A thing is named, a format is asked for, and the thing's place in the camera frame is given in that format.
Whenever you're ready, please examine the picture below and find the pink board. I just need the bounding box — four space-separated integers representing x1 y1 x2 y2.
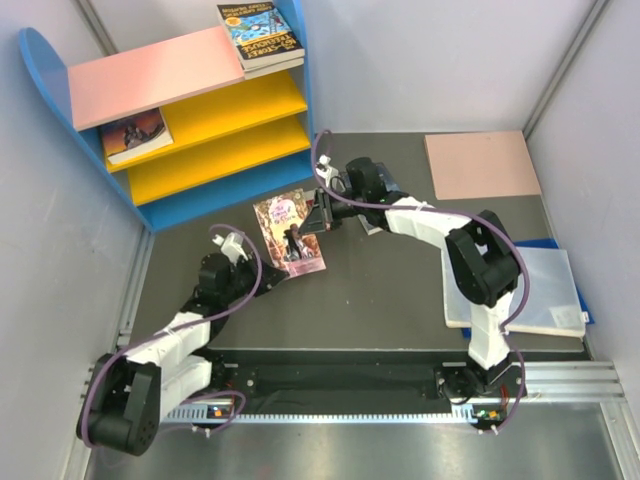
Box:
424 131 541 200

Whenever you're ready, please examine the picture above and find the book on shelf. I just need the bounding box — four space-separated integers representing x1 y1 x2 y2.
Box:
98 108 174 165

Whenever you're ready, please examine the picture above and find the pink purple paperback book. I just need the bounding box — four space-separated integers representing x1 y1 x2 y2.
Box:
253 189 326 278

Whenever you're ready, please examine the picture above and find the blue treehouse paperback book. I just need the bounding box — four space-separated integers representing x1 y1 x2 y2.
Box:
216 1 305 72

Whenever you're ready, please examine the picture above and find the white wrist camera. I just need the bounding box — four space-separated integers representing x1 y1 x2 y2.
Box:
212 232 248 265
315 154 340 188

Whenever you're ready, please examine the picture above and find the clear white file folder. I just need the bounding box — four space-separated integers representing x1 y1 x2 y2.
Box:
442 247 586 339

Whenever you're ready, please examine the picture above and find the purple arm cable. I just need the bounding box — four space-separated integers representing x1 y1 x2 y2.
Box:
79 224 264 449
310 129 531 434

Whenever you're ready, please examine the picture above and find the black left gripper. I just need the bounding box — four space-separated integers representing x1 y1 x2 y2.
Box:
221 250 290 304

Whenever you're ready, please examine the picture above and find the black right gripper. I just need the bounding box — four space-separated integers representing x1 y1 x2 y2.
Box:
298 187 367 237

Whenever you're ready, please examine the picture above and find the dark blue paperback book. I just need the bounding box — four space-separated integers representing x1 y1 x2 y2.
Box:
357 160 406 236

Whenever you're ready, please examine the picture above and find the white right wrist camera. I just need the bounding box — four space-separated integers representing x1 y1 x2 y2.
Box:
315 154 340 188

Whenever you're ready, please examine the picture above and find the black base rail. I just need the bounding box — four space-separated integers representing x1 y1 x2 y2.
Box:
195 347 527 416

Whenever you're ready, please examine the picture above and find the blue pink yellow bookshelf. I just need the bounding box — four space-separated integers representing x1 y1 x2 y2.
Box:
18 26 314 233

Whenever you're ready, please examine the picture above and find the orange lantern cover paperback book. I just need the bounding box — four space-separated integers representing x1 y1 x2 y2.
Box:
244 57 304 80

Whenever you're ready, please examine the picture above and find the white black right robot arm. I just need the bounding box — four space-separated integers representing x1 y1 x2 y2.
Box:
300 155 522 398

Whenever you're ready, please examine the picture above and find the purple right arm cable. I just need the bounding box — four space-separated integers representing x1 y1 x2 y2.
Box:
310 129 531 434

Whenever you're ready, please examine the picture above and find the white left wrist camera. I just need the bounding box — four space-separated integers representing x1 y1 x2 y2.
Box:
212 232 248 265

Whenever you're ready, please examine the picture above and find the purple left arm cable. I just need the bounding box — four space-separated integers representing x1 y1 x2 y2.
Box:
79 224 264 449

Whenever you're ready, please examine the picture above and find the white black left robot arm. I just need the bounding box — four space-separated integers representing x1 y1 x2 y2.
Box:
76 253 289 456

